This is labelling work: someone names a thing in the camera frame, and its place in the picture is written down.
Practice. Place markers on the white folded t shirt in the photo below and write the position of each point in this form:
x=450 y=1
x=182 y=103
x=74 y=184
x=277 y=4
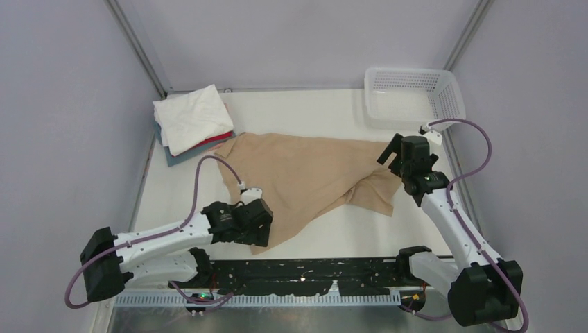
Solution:
x=189 y=119

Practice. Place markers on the blue-grey folded t shirt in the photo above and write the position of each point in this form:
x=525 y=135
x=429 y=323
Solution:
x=173 y=160

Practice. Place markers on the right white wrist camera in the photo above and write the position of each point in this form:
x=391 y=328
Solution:
x=433 y=137

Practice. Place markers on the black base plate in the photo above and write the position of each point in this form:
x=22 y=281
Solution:
x=367 y=276

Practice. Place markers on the red folded t shirt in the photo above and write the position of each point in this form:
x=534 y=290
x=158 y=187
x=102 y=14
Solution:
x=213 y=141

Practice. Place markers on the beige t shirt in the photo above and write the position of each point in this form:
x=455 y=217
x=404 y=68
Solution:
x=303 y=178

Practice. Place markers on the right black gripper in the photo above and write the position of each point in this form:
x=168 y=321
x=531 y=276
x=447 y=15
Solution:
x=395 y=146

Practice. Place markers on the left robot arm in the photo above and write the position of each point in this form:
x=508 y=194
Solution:
x=173 y=252

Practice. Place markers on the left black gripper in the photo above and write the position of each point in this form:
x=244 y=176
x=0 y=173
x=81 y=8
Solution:
x=258 y=236

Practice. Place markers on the aluminium front rail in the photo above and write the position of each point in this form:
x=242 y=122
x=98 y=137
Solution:
x=511 y=269

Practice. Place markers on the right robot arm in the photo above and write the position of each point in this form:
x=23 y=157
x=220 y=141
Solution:
x=480 y=286

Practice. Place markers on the white plastic basket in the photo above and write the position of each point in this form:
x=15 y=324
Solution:
x=406 y=98

